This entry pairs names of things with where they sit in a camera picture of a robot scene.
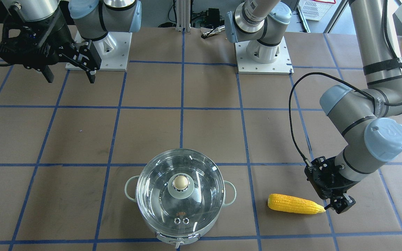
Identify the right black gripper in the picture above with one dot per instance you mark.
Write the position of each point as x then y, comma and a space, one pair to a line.
55, 32

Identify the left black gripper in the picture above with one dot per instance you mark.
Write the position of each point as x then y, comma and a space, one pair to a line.
340, 182

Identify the yellow corn cob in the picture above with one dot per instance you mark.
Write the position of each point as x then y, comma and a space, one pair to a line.
291, 204

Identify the glass pot lid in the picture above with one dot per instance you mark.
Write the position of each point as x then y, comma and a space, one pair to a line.
180, 193

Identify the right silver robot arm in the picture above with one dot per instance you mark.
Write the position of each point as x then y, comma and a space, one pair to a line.
94, 19

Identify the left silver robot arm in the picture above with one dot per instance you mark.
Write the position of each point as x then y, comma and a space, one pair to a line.
363, 117

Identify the pale green cooking pot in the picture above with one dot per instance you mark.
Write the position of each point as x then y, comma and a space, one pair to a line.
180, 209

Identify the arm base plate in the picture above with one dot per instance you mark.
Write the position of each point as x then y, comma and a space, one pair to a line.
114, 51
255, 58

